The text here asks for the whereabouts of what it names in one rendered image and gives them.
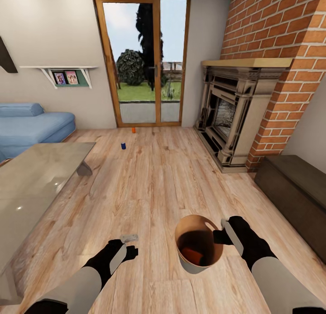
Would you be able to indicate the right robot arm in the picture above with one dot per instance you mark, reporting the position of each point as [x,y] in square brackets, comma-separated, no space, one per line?
[282,291]

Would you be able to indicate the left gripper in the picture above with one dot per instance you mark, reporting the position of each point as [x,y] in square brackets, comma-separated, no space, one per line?
[132,252]

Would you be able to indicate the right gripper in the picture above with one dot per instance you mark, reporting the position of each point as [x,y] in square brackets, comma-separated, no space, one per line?
[219,237]

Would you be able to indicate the countertop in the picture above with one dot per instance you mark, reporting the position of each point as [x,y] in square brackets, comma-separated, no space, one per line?
[250,62]

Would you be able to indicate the door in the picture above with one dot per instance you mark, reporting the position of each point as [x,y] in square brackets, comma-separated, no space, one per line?
[145,47]

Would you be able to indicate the wood fireplace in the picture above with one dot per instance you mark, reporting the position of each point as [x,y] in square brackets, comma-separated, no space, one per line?
[233,106]

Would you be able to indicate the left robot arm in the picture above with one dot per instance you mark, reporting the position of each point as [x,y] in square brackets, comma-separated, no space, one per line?
[77,294]

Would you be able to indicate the trash can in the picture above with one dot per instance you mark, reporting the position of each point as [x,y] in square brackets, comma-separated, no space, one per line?
[192,232]

